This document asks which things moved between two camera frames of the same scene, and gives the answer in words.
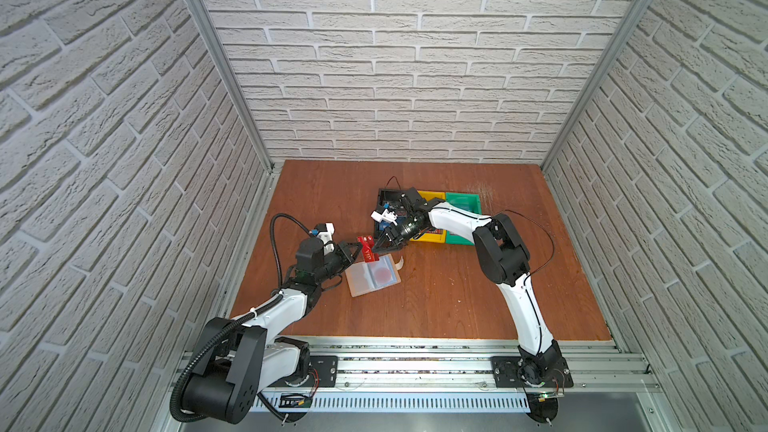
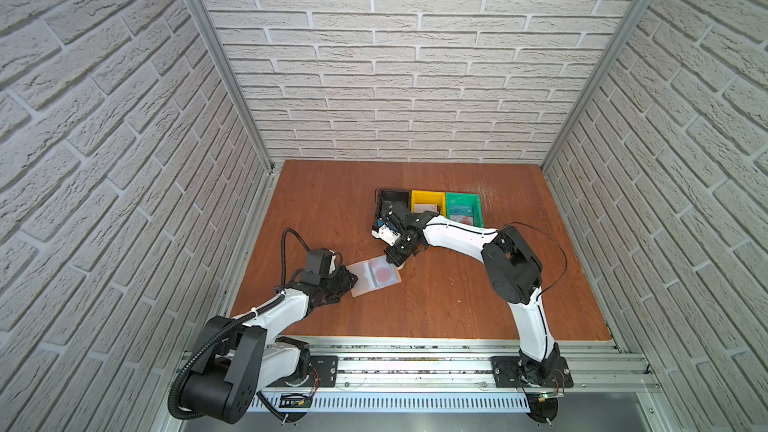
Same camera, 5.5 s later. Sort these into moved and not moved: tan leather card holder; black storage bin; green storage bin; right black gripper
Moved: right black gripper
Not moved: tan leather card holder; black storage bin; green storage bin
